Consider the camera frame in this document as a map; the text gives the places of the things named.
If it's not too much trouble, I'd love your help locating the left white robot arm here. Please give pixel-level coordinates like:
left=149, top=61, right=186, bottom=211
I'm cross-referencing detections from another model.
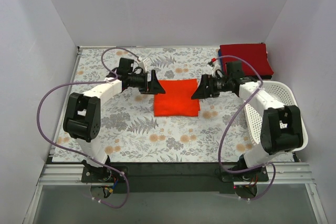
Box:
left=63, top=58, right=165, bottom=182

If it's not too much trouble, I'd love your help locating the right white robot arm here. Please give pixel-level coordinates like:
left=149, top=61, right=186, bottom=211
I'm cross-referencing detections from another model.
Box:
left=191, top=57, right=306, bottom=181

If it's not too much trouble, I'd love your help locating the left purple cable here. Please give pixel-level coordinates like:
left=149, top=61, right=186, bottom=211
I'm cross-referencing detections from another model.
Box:
left=36, top=47, right=130, bottom=209

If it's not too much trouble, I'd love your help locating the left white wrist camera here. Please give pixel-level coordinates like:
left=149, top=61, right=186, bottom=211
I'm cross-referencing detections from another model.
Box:
left=137, top=57, right=151, bottom=72

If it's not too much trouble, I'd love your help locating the orange t-shirt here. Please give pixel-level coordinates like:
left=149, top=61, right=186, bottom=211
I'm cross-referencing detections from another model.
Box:
left=153, top=79, right=200, bottom=117

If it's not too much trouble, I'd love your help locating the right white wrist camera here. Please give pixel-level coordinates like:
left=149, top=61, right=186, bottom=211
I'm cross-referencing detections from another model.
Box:
left=208, top=58, right=225, bottom=78

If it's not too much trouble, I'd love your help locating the floral patterned table mat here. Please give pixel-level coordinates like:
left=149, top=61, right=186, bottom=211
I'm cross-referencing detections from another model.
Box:
left=51, top=46, right=295, bottom=163

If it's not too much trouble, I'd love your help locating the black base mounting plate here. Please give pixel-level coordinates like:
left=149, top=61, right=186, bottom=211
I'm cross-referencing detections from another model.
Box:
left=80, top=161, right=270, bottom=194

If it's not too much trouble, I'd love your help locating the white perforated plastic basket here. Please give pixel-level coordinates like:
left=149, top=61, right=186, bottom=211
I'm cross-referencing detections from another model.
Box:
left=244, top=80, right=297, bottom=145

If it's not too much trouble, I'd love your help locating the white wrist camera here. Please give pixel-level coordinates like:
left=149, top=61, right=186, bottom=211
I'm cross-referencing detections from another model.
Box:
left=208, top=58, right=225, bottom=78
left=137, top=57, right=151, bottom=72

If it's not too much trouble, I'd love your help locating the folded dark red t-shirt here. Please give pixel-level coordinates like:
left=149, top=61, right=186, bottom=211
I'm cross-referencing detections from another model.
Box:
left=219, top=43, right=274, bottom=76

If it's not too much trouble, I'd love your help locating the folded blue t-shirt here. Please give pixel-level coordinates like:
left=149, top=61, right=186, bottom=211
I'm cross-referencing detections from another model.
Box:
left=218, top=49, right=226, bottom=74

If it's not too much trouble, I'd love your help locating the aluminium frame rail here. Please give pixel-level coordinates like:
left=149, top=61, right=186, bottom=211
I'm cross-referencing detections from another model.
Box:
left=24, top=163, right=328, bottom=223

